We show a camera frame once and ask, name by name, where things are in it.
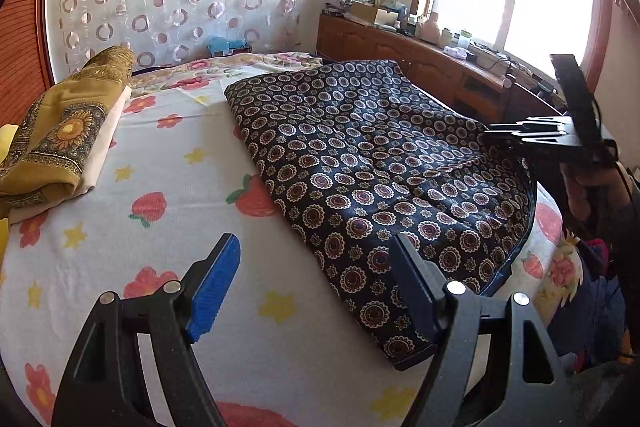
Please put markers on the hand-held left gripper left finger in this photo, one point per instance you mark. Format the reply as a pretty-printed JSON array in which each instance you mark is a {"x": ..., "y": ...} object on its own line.
[{"x": 215, "y": 287}]

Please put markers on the cream rose-print blanket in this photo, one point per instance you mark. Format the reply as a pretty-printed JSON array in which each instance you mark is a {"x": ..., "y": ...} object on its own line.
[{"x": 225, "y": 68}]

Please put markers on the blue bag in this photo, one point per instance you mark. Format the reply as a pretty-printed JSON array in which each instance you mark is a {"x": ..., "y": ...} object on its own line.
[{"x": 226, "y": 45}]

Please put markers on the green-lidded jar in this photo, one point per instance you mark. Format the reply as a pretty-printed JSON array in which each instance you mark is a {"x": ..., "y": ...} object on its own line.
[{"x": 465, "y": 40}]

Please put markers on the wooden headboard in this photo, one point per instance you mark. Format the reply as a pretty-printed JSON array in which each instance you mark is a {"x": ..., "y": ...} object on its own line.
[{"x": 25, "y": 47}]

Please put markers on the navy blue blanket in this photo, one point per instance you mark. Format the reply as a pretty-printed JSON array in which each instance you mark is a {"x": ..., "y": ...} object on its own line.
[{"x": 597, "y": 307}]

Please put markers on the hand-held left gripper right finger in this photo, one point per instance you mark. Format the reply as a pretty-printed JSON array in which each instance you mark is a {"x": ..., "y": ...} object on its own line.
[{"x": 417, "y": 287}]

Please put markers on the wooden sideboard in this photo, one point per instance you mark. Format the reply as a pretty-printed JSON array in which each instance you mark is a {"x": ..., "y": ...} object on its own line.
[{"x": 400, "y": 57}]

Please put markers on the person's right hand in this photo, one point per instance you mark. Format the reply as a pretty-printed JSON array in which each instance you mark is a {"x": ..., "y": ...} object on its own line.
[{"x": 582, "y": 192}]

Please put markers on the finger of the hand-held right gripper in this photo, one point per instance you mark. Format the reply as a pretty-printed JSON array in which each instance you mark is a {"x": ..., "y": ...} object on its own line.
[
  {"x": 530, "y": 139},
  {"x": 540, "y": 125}
]

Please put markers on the cardboard box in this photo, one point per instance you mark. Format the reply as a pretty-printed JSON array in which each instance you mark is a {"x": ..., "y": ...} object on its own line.
[{"x": 365, "y": 12}]

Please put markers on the white strawberry-print bedsheet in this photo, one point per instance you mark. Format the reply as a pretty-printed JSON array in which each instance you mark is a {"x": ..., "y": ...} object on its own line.
[{"x": 175, "y": 207}]

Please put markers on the white jar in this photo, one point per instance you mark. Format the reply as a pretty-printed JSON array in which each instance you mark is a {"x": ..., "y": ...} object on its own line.
[{"x": 446, "y": 38}]

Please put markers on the mustard yellow patterned cloth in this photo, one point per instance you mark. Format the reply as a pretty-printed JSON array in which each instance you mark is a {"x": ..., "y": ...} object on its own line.
[{"x": 65, "y": 132}]

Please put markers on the pink jug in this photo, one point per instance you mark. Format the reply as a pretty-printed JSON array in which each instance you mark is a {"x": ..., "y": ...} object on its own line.
[{"x": 429, "y": 28}]

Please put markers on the navy circle-patterned cloth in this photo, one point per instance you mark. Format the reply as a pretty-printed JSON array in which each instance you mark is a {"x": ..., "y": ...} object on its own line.
[{"x": 375, "y": 157}]

